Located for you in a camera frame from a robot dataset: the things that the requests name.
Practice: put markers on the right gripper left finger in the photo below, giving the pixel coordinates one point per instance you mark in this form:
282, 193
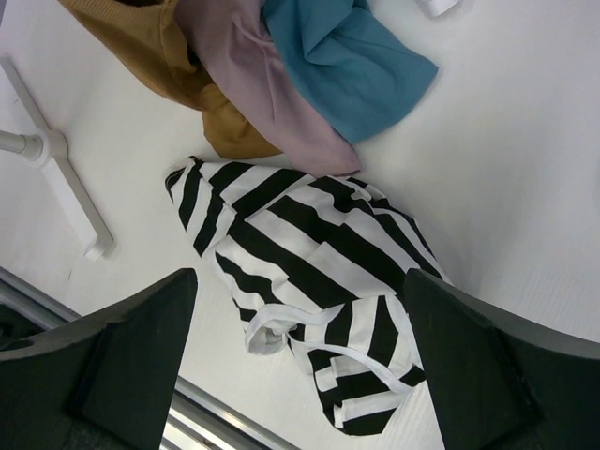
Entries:
103, 381

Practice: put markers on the mustard tank top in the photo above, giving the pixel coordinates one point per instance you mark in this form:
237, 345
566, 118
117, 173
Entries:
145, 38

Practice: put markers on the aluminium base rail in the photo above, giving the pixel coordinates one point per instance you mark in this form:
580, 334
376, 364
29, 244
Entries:
194, 417

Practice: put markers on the black white striped tank top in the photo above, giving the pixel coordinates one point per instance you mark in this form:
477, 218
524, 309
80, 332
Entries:
316, 265

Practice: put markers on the teal blue tank top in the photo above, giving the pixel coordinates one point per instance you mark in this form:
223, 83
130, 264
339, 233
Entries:
347, 64

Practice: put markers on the mauve pink tank top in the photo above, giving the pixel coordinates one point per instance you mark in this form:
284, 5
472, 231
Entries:
236, 49

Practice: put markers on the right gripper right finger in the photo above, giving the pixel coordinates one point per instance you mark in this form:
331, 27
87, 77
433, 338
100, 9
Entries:
498, 380

